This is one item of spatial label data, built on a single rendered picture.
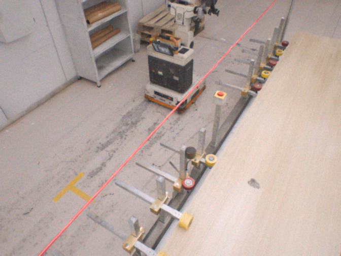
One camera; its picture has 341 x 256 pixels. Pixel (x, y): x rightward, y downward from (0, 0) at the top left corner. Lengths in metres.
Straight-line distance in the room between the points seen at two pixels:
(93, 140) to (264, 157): 2.10
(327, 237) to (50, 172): 2.61
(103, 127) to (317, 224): 2.59
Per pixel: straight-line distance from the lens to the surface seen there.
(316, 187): 1.93
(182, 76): 3.26
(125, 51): 4.78
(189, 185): 1.73
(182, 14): 3.35
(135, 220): 1.38
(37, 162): 3.37
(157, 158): 3.04
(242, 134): 2.07
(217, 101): 1.89
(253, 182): 1.79
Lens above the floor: 2.34
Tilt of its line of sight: 43 degrees down
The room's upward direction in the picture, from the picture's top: 1 degrees counter-clockwise
